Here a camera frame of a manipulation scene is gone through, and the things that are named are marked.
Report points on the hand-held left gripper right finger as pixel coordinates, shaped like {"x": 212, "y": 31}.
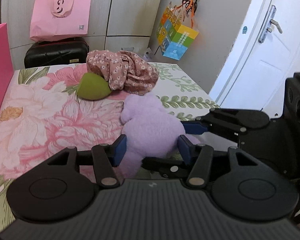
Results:
{"x": 185, "y": 150}

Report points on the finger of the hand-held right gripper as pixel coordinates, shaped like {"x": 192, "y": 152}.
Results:
{"x": 165, "y": 166}
{"x": 193, "y": 127}

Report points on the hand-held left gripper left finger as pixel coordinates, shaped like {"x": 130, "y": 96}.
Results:
{"x": 120, "y": 150}

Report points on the purple plush toy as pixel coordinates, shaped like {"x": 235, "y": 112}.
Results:
{"x": 150, "y": 130}

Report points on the green plush toy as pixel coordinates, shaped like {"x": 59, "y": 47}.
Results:
{"x": 92, "y": 87}

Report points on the white door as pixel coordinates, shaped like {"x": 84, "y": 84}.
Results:
{"x": 265, "y": 75}

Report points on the floral pink cloth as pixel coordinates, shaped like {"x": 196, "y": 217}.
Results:
{"x": 130, "y": 72}

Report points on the floral sheet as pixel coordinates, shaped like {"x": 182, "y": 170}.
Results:
{"x": 40, "y": 120}

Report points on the small white plastic item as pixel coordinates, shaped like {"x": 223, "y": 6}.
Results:
{"x": 148, "y": 54}

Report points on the colourful gift bag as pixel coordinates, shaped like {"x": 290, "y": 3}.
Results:
{"x": 177, "y": 42}

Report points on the small blue door sticker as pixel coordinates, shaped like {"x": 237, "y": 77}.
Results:
{"x": 244, "y": 29}

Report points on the black suitcase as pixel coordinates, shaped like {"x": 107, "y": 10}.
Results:
{"x": 52, "y": 55}

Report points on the white wardrobe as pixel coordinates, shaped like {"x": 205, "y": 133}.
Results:
{"x": 120, "y": 10}

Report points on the pink paper bag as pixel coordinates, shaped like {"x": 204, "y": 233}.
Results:
{"x": 60, "y": 17}

